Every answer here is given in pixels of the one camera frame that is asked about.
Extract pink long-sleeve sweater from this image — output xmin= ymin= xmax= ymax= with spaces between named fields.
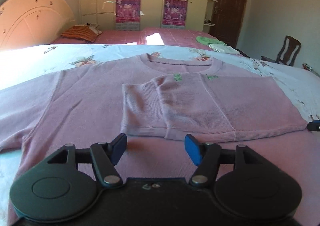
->
xmin=1 ymin=54 xmax=319 ymax=225

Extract wooden bed footboard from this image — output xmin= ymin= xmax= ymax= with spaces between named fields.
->
xmin=302 ymin=63 xmax=320 ymax=77

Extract dark wooden chair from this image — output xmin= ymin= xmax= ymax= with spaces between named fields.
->
xmin=261 ymin=36 xmax=302 ymax=67

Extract white folded cloth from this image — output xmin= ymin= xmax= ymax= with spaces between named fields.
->
xmin=208 ymin=43 xmax=240 ymax=54

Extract green folded cloth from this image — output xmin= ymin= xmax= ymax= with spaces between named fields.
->
xmin=196 ymin=36 xmax=223 ymax=45

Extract pink checked bedspread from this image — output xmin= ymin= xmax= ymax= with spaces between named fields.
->
xmin=51 ymin=27 xmax=226 ymax=49

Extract floral white bed quilt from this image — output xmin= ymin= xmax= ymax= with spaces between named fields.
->
xmin=1 ymin=44 xmax=319 ymax=225

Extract orange striped pillow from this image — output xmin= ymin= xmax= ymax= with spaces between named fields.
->
xmin=61 ymin=24 xmax=102 ymax=43

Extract lower right pink poster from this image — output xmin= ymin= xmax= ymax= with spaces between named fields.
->
xmin=161 ymin=0 xmax=188 ymax=29

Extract lower left pink poster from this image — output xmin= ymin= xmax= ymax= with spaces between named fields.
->
xmin=115 ymin=0 xmax=141 ymax=31

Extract cream arched headboard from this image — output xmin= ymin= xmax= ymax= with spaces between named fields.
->
xmin=0 ymin=0 xmax=76 ymax=50

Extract dark brown wooden door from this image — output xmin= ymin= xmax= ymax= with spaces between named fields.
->
xmin=209 ymin=0 xmax=247 ymax=48

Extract corner wall shelves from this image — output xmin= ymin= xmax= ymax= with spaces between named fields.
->
xmin=203 ymin=0 xmax=217 ymax=33

